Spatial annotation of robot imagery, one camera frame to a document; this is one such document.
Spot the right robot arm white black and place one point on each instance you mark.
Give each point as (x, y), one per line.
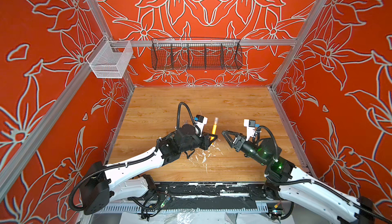
(291, 183)

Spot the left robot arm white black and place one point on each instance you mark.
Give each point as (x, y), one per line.
(104, 183)

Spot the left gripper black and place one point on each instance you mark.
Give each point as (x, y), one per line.
(205, 140)

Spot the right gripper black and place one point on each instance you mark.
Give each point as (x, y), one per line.
(240, 143)

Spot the black wire basket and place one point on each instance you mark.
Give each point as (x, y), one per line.
(186, 53)

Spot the orange marker pen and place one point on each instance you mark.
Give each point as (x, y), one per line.
(214, 129)

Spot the clear plastic bin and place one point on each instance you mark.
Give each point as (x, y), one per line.
(106, 61)

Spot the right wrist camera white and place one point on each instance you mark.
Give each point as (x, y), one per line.
(251, 130)

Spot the grey slotted cable duct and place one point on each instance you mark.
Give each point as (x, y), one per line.
(135, 209)

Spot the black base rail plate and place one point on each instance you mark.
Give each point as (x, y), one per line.
(190, 190)

